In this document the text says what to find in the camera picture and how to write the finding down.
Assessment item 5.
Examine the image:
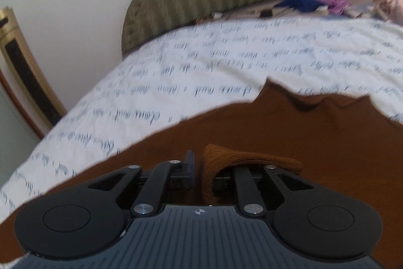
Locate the purple cloth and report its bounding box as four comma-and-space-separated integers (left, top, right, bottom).
326, 0, 351, 16

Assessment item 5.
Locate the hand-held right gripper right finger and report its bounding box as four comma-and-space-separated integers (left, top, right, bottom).
214, 164, 319, 217

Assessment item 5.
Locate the white script-printed blanket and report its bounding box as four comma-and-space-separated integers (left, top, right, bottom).
0, 15, 403, 222

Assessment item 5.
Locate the brown knit sweater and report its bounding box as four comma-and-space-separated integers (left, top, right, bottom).
0, 78, 403, 269

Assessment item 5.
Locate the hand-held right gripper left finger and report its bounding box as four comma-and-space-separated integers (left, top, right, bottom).
85, 150, 196, 217

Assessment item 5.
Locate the pile of pink clothes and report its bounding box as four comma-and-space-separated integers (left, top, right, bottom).
373, 0, 403, 24

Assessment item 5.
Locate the dark blue cloth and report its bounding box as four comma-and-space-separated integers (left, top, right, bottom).
273, 0, 325, 14

